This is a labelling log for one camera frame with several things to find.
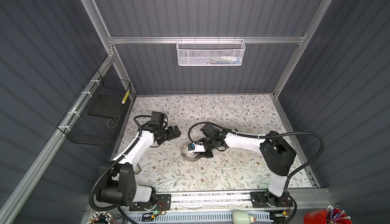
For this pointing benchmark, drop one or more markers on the black wire basket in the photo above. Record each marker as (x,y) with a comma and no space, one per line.
(98,112)

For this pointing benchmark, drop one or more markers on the yellow marker pen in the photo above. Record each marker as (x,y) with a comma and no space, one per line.
(125,97)

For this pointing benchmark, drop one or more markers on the white cable duct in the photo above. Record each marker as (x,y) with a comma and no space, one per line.
(217,217)

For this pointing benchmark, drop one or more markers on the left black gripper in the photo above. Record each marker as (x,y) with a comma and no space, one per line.
(171,134)

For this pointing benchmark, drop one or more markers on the white wire mesh basket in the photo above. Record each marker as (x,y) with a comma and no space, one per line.
(210,52)

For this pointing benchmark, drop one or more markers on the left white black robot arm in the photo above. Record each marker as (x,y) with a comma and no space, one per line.
(116,186)

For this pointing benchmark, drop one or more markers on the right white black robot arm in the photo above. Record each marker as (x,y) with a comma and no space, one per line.
(277,153)

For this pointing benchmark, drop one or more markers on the white plastic bottle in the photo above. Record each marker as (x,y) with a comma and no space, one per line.
(242,217)

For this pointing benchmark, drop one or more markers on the pile of white connectors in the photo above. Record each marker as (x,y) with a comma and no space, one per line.
(101,217)

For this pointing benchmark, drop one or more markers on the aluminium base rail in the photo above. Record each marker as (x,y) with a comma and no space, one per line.
(306,198)

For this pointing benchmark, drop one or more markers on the red cup with pens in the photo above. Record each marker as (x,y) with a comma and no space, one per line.
(330,215)

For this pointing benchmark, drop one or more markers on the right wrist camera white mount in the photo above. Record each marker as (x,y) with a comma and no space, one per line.
(195,148)

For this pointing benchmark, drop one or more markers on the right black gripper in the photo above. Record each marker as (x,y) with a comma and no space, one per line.
(206,154)

